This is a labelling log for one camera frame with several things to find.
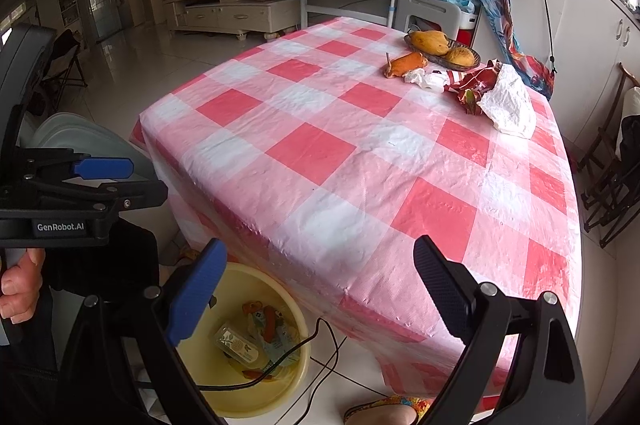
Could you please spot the orange carrot piece with stem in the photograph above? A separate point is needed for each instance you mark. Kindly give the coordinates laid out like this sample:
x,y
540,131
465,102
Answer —
x,y
407,65

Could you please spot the yellow plastic basin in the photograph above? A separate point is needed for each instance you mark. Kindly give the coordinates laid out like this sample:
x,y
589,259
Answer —
x,y
225,295

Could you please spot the black folding chair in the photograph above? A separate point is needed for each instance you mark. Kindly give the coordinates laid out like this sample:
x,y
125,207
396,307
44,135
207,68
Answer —
x,y
615,185
65,55

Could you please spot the patterned slipper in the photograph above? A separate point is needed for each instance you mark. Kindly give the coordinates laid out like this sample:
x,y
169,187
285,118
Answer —
x,y
405,401

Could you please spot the wooden folding chair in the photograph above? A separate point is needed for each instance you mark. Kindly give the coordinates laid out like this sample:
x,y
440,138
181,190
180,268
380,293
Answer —
x,y
607,125

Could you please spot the grey plastic chair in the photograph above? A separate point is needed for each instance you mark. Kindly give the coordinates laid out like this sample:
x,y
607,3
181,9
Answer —
x,y
75,140

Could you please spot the red snack wrapper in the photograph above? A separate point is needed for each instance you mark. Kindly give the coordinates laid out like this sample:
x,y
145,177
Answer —
x,y
475,82

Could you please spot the round yellow mango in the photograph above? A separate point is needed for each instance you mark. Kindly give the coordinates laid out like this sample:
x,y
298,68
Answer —
x,y
459,56

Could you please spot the white cabinet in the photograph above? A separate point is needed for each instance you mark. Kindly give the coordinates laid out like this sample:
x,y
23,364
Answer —
x,y
580,30

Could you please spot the long yellow mango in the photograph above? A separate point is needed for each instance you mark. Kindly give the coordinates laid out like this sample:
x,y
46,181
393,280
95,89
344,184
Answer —
x,y
430,42

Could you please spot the crumpled white tissue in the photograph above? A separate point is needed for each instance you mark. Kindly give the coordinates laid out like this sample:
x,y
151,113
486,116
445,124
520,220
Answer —
x,y
420,79

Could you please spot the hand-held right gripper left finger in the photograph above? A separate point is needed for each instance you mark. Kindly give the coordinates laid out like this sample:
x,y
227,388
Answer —
x,y
195,290

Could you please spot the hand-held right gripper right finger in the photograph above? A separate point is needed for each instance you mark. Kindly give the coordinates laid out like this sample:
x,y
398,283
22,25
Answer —
x,y
440,285

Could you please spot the person's dark clothing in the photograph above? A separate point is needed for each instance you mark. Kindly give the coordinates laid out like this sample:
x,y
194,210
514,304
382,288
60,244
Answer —
x,y
100,255

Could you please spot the dark wicker basket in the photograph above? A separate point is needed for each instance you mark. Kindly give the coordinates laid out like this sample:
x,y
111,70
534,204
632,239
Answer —
x,y
457,69

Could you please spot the white plastic stool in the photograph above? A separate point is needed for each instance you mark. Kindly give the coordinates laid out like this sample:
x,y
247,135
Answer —
x,y
430,10

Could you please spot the white sack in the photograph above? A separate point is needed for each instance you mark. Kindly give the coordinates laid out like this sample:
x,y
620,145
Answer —
x,y
631,102

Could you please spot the pink checked tablecloth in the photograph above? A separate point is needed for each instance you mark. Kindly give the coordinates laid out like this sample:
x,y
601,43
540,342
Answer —
x,y
325,155

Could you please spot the cream television cabinet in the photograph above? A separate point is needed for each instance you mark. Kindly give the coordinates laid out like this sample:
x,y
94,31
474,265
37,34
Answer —
x,y
225,12

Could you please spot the colourful printed hanging bag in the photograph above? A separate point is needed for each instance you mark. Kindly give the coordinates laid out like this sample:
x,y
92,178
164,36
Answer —
x,y
525,70

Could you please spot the white plastic bag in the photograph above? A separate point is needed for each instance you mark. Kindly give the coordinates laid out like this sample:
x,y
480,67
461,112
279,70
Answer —
x,y
507,105

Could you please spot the light blue drink carton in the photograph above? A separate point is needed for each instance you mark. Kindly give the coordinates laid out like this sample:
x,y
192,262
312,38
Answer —
x,y
282,335

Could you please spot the person's left hand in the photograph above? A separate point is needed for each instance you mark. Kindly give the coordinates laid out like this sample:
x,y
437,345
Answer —
x,y
20,285

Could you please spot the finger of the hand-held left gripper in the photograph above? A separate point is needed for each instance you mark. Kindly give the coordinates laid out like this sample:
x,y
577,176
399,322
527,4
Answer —
x,y
145,196
105,168

